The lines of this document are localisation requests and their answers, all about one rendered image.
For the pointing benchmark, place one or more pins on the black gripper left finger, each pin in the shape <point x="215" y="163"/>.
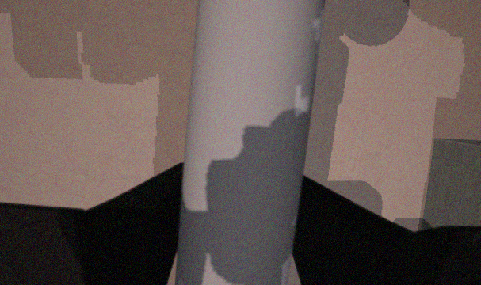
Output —
<point x="131" y="239"/>

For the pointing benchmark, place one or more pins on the grey metal pipe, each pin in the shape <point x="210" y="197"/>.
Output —
<point x="250" y="98"/>

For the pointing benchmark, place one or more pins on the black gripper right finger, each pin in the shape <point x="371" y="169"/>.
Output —
<point x="338" y="242"/>

